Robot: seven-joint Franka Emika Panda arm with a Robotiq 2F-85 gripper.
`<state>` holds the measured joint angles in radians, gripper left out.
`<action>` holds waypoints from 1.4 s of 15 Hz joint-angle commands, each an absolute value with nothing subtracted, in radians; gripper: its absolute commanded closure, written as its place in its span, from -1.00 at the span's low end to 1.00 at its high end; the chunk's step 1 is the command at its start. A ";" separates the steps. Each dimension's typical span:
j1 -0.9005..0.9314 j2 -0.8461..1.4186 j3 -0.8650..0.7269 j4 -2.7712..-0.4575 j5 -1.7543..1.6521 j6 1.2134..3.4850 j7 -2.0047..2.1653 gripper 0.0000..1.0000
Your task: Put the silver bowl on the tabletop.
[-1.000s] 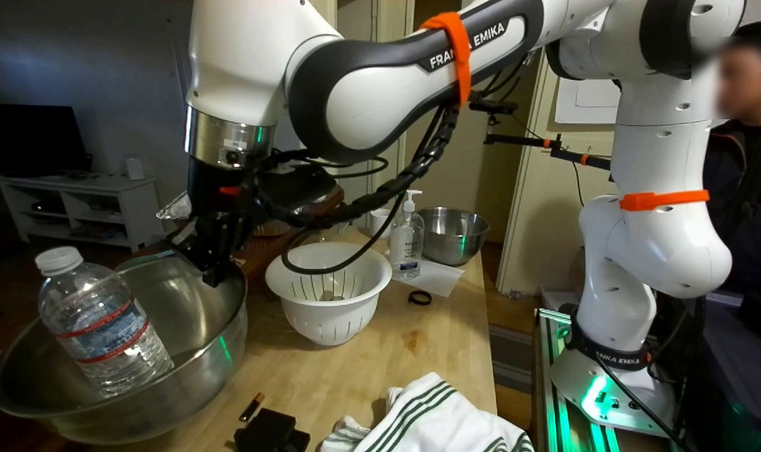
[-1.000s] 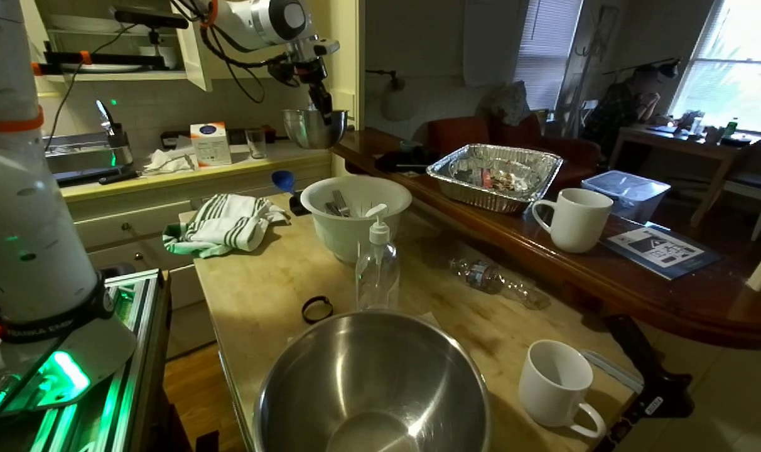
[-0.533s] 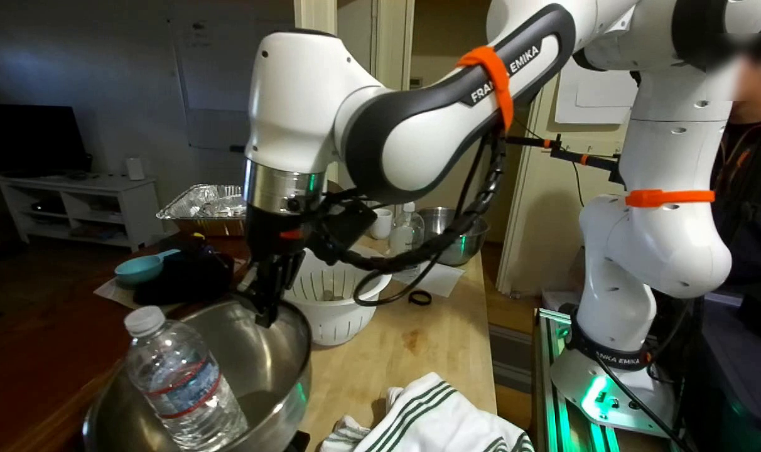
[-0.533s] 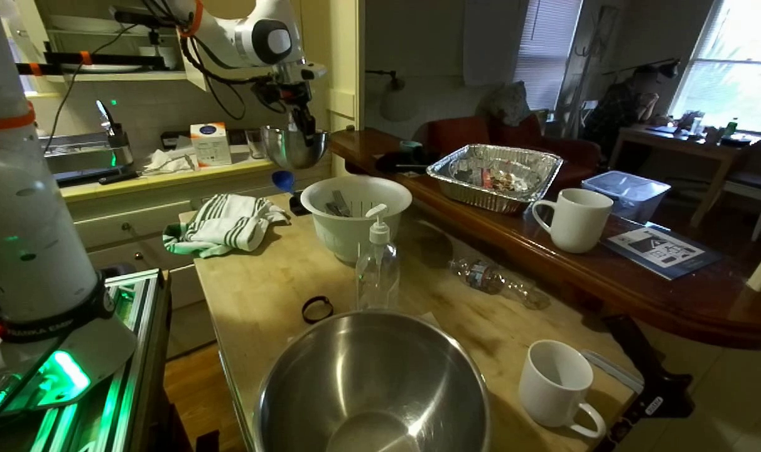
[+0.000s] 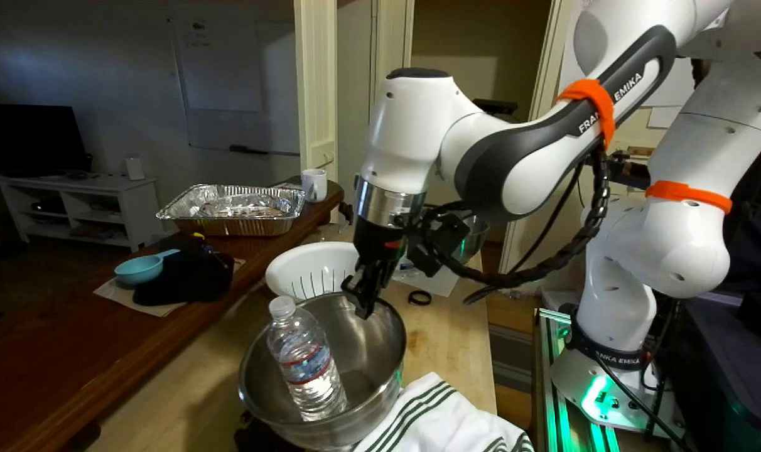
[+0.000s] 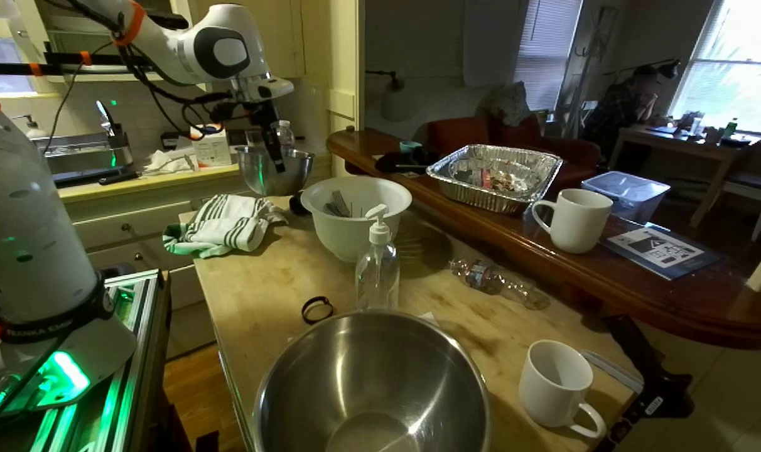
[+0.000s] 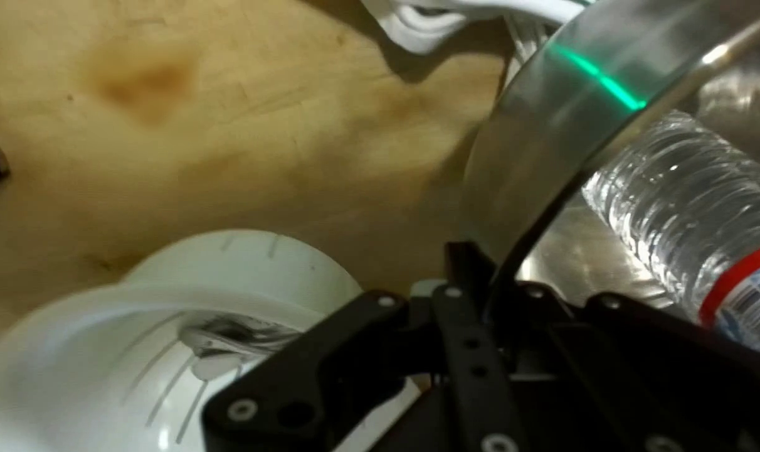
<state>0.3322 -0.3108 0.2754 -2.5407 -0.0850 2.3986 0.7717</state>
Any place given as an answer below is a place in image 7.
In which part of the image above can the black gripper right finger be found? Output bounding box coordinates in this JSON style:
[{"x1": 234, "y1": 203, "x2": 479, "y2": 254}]
[{"x1": 511, "y1": 284, "x2": 760, "y2": 452}]

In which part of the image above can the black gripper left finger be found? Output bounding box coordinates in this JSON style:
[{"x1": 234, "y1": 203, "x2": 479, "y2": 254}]
[{"x1": 200, "y1": 241, "x2": 518, "y2": 452}]

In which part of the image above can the clear plastic water bottle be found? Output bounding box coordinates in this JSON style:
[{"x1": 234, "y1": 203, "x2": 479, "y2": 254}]
[{"x1": 580, "y1": 108, "x2": 760, "y2": 358}]

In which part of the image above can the silver metal mixing bowl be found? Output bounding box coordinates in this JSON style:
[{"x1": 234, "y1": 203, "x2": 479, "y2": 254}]
[{"x1": 457, "y1": 0, "x2": 760, "y2": 335}]

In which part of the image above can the small grey metal object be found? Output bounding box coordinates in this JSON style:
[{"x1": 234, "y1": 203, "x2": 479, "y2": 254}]
[{"x1": 177, "y1": 313, "x2": 301, "y2": 362}]

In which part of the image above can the white plastic colander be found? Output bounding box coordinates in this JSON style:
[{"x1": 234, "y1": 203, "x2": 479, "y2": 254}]
[{"x1": 0, "y1": 226, "x2": 365, "y2": 452}]

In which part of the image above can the white green striped towel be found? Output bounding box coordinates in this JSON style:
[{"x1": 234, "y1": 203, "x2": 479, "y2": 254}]
[{"x1": 360, "y1": 0, "x2": 594, "y2": 58}]

